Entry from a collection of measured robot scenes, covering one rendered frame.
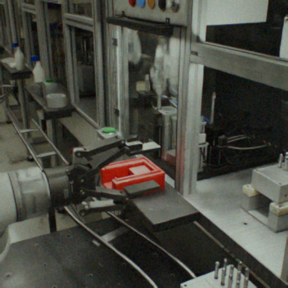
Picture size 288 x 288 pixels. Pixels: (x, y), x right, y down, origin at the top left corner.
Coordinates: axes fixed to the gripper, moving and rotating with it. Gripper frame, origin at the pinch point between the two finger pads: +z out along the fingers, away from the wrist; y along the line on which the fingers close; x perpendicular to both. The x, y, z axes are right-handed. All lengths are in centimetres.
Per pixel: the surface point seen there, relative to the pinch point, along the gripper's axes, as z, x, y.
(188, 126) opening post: 22.0, 18.6, -0.5
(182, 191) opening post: 21.4, 18.8, -20.1
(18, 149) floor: 17, 300, -112
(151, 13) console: 20.4, 36.9, 26.6
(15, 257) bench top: -23, 44, -44
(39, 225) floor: 5, 163, -112
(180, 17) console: 20.4, 21.9, 26.7
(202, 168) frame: 34.5, 28.1, -19.4
